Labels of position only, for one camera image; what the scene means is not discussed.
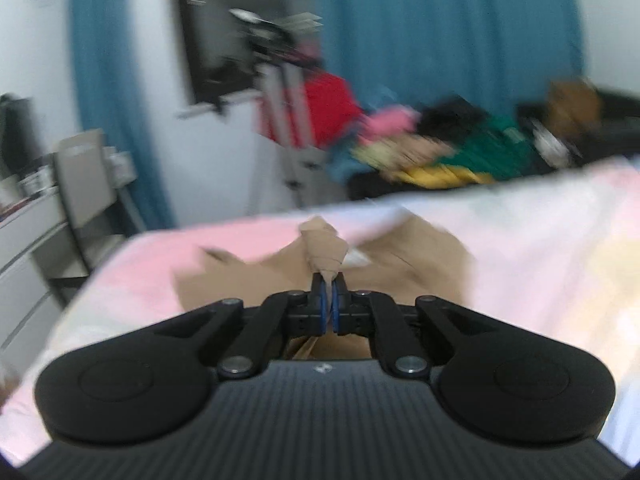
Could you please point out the wavy frame mirror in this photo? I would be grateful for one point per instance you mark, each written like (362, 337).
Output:
(21, 150)

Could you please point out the pink garment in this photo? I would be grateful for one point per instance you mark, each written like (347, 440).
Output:
(390, 121)

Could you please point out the dark window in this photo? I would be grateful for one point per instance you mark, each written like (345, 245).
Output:
(224, 41)

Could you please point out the tan t-shirt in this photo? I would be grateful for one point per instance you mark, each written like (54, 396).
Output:
(408, 259)

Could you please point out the brown paper bag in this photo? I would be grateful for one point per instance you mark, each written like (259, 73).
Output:
(572, 107)

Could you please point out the left blue curtain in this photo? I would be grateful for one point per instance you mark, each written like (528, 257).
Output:
(110, 97)

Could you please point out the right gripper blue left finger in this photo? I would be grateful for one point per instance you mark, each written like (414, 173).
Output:
(269, 329)

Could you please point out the black garment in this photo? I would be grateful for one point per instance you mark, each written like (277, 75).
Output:
(450, 121)

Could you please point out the yellow green garment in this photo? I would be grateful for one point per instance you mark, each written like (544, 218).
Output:
(378, 155)

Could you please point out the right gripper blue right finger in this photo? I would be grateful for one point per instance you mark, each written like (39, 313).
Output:
(377, 317)

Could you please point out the beige garment in pile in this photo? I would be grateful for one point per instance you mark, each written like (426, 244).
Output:
(415, 151)

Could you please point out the pastel tie-dye bed sheet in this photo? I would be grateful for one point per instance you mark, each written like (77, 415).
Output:
(558, 255)

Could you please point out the white dresser desk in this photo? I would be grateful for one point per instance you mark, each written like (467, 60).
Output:
(29, 308)

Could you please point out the right blue curtain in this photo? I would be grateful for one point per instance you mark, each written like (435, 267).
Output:
(493, 53)

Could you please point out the blue curtain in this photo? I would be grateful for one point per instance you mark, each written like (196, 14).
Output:
(493, 53)
(110, 97)

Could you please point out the grey black chair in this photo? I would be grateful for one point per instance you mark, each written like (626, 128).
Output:
(87, 191)

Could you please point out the black sofa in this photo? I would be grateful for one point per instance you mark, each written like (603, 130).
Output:
(616, 135)

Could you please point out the red garment on stand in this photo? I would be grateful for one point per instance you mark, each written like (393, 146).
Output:
(331, 108)

